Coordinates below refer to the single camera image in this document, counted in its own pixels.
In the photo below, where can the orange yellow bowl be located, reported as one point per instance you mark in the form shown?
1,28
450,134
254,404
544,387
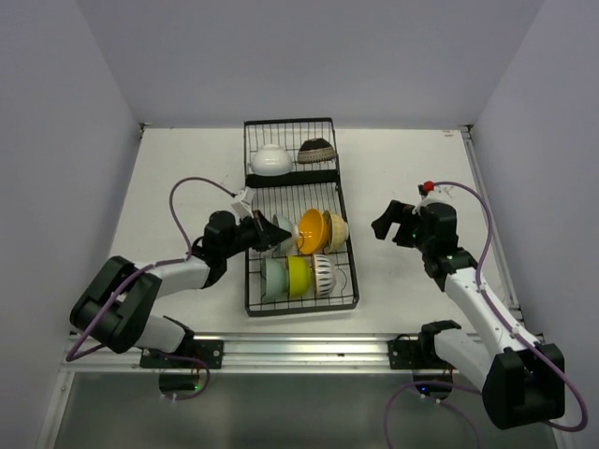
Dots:
311,232

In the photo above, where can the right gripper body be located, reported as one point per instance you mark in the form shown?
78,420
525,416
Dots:
410,232

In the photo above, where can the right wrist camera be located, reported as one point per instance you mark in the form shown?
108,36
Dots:
430,192

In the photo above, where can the pale green celadon bowl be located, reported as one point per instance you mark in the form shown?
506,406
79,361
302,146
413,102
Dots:
285,224

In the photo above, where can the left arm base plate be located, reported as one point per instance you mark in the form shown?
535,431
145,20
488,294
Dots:
210,352

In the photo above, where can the white black striped bowl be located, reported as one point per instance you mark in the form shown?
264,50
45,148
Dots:
324,275

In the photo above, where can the lime yellow bowl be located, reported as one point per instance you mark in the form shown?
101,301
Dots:
299,276

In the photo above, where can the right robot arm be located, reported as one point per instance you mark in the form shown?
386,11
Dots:
516,374

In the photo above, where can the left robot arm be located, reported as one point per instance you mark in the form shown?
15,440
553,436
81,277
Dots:
116,308

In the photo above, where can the dark patterned bowl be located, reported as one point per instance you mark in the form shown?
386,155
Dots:
315,150

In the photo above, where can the black wire dish rack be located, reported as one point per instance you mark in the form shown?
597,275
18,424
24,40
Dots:
307,186

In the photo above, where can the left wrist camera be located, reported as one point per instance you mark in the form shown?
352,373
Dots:
242,202

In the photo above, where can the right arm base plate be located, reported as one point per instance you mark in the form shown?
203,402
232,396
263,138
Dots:
405,353

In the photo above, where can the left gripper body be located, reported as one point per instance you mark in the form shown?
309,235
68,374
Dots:
243,237

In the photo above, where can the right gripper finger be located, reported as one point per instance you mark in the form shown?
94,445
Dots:
381,227
397,213

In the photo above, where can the white bowl yellow sun dots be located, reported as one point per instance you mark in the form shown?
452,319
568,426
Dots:
336,232

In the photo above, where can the white ceramic bowl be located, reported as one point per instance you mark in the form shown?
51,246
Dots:
271,160

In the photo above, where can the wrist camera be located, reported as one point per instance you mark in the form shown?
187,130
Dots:
242,202
430,192

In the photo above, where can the aluminium mounting rail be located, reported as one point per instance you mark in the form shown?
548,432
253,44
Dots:
267,353

